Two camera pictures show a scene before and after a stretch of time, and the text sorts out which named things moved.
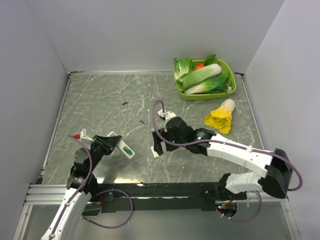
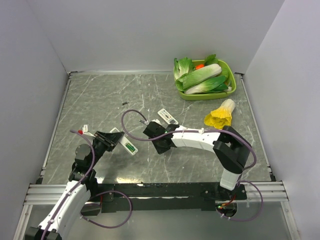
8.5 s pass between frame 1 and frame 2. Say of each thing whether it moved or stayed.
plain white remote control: moved
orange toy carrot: stayed
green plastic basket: stayed
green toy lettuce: stayed
